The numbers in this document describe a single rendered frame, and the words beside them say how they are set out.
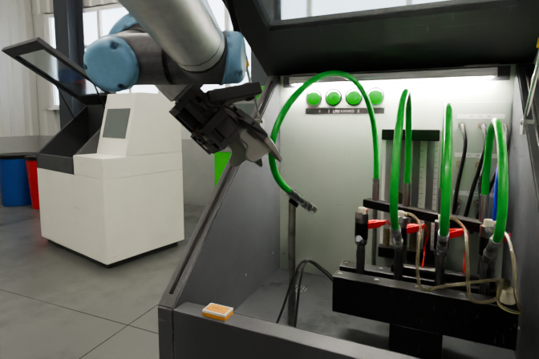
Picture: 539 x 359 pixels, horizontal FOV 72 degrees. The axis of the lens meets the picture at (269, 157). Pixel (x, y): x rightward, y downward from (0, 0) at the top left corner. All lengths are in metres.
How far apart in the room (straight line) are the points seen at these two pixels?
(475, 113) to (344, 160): 0.36
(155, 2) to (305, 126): 0.85
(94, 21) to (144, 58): 6.58
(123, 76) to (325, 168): 0.73
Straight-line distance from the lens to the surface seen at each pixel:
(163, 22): 0.38
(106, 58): 0.56
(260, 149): 0.68
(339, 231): 1.17
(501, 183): 0.68
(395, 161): 0.66
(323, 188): 1.15
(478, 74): 1.07
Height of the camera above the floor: 1.32
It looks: 6 degrees down
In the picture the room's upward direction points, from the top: straight up
